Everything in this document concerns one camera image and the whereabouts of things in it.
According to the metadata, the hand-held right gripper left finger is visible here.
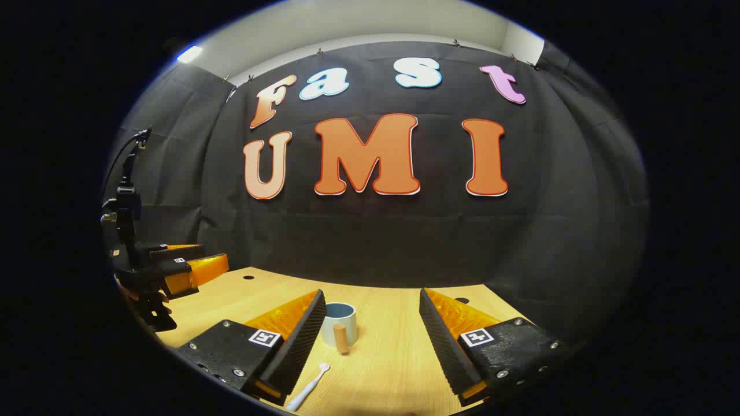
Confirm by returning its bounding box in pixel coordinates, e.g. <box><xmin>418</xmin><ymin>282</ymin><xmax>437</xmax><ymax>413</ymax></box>
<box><xmin>176</xmin><ymin>289</ymin><xmax>327</xmax><ymax>406</ymax></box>

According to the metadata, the white toothbrush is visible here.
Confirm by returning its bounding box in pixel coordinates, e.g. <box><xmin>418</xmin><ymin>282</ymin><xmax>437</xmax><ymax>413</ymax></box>
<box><xmin>284</xmin><ymin>363</ymin><xmax>331</xmax><ymax>412</ymax></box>

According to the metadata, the light blue cup wooden handle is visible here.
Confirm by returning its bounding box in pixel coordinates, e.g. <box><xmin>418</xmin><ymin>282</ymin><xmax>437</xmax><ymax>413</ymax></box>
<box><xmin>321</xmin><ymin>302</ymin><xmax>358</xmax><ymax>354</ymax></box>

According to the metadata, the black backdrop cloth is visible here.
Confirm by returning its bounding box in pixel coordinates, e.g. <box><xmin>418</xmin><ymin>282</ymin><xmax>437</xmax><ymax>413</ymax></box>
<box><xmin>104</xmin><ymin>40</ymin><xmax>648</xmax><ymax>347</ymax></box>

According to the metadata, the black cable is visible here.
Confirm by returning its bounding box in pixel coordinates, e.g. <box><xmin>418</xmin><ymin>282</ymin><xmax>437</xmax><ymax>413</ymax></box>
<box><xmin>104</xmin><ymin>128</ymin><xmax>152</xmax><ymax>191</ymax></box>

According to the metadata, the wooden desktop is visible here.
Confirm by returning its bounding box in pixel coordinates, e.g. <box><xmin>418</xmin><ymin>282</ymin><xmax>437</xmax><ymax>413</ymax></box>
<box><xmin>119</xmin><ymin>267</ymin><xmax>532</xmax><ymax>416</ymax></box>

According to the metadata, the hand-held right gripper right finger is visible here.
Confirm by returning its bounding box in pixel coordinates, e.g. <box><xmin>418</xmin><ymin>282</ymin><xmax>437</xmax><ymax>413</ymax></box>
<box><xmin>419</xmin><ymin>288</ymin><xmax>570</xmax><ymax>407</ymax></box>

